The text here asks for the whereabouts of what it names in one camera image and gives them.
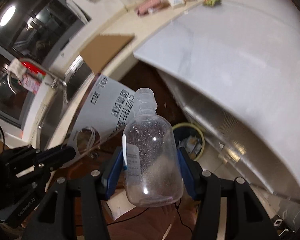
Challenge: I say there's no strawberry green snack wrapper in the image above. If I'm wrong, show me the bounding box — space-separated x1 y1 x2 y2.
203 0 222 7

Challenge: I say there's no brown cardboard sheet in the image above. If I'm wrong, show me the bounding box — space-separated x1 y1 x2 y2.
80 34 135 74

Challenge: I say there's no chrome faucet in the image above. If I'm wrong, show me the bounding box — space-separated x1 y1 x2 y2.
7 57 67 94

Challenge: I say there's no clear bottle with label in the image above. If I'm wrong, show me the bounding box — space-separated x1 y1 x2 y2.
122 88 183 207

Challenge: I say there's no dark window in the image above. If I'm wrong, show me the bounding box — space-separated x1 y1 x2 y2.
0 0 90 128

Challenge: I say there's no pink strawberry milk carton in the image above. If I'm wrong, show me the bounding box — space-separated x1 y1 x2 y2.
134 0 168 16

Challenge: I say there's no round trash bin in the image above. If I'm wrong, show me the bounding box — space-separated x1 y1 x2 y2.
172 122 205 161

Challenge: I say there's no rose gold white box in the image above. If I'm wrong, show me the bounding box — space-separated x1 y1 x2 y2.
63 74 135 168

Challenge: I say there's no steel kitchen sink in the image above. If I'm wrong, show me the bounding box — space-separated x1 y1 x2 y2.
36 55 92 150

